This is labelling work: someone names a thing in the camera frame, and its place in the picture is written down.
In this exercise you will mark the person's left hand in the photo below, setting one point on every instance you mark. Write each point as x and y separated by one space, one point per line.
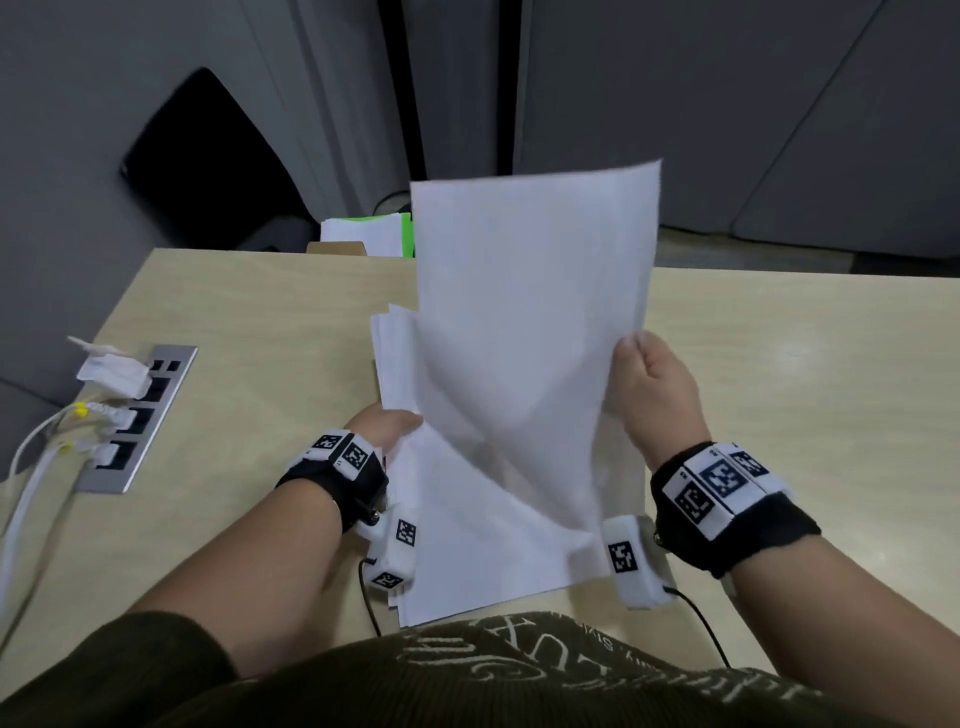
386 426

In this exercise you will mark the person's right hand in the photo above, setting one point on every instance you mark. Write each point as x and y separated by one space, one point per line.
660 405

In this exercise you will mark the stack of white papers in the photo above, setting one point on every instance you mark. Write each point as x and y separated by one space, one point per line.
465 540

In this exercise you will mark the single white paper sheet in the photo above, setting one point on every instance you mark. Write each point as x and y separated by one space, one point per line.
525 300

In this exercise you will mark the person's left forearm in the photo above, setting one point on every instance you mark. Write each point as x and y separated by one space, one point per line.
247 570

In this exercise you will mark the person's right forearm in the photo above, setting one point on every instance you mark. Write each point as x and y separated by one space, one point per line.
847 622

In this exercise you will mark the light wooden desk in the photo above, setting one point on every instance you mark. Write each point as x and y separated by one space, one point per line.
825 360

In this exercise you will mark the silver desk socket panel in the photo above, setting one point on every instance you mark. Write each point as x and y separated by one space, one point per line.
112 480

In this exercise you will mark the black left wristband with markers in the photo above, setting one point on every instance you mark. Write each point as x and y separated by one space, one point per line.
330 480

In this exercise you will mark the black wristband with markers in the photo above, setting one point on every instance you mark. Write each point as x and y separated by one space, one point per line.
330 480
750 532

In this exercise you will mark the black right wristband with markers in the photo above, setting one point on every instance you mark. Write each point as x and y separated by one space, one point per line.
750 532

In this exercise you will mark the brown cardboard box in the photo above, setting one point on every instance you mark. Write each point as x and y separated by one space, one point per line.
337 249

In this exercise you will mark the white and green paper pile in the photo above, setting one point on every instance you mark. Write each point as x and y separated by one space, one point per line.
360 236

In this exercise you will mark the dark green printed sweater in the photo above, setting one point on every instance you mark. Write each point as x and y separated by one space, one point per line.
487 682

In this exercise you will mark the white power adapter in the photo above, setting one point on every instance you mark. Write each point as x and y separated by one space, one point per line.
112 375

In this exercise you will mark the black chair back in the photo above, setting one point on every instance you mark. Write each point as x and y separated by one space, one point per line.
202 165

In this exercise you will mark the black stand with round base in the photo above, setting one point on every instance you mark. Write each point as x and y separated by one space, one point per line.
508 90
405 90

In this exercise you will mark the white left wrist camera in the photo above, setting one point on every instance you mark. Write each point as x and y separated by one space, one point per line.
394 555

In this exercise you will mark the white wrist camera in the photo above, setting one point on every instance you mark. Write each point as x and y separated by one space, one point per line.
394 555
637 585

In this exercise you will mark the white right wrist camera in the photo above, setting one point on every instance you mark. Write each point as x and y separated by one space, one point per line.
637 585

